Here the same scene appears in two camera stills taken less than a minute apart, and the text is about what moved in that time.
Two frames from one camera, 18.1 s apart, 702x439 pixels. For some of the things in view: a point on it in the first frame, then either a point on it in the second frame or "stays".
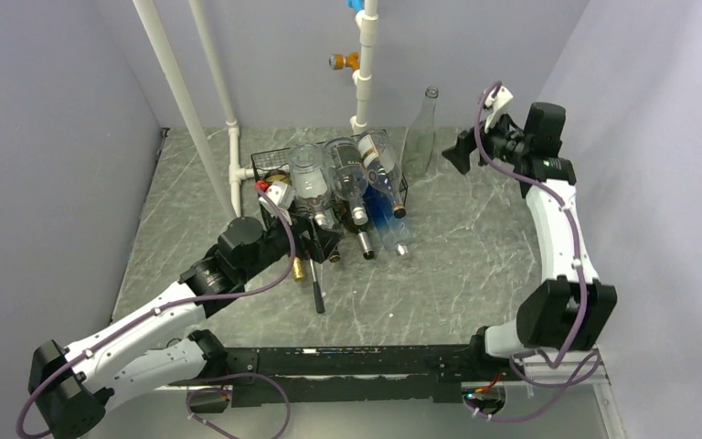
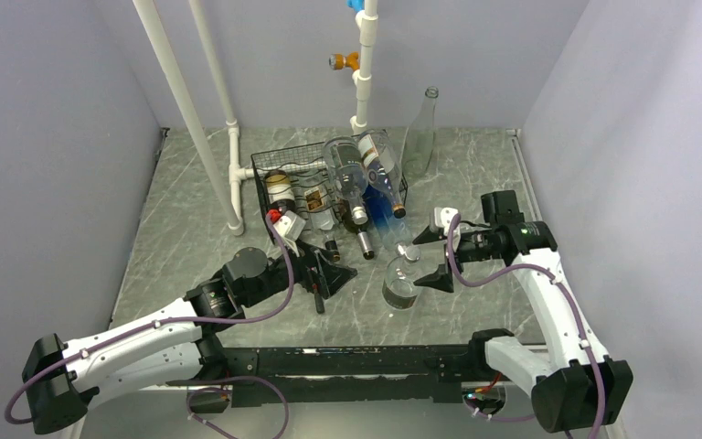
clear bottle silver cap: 347,166 stays
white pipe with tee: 237,173 stays
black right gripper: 460,154 to 441,279
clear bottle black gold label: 419,140 stays
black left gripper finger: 326,241 to 331,275
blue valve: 356,5 stays
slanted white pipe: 152,20 stays
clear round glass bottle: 311,181 to 399,288
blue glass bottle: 382,209 stays
